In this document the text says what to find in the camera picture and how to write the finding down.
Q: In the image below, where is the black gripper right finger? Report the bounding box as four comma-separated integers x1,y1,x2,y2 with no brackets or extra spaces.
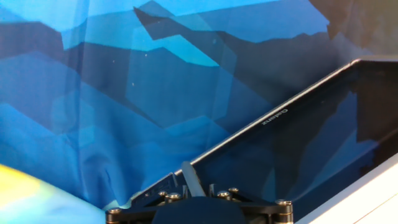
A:
214,186,294,224

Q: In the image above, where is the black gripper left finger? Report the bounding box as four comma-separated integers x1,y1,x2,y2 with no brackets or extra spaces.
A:
105,189,185,224

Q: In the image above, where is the silver microwave door handle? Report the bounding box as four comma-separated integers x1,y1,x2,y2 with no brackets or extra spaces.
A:
181,161,206,198

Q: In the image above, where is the silver Galanz microwave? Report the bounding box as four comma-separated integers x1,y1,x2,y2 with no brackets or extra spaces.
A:
130,57,398,224

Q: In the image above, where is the black glass microwave door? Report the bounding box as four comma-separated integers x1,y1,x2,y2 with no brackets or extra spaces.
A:
186,58,398,220

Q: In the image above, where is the blue mountain print cloth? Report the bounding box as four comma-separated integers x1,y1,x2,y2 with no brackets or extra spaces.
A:
0,0,398,224

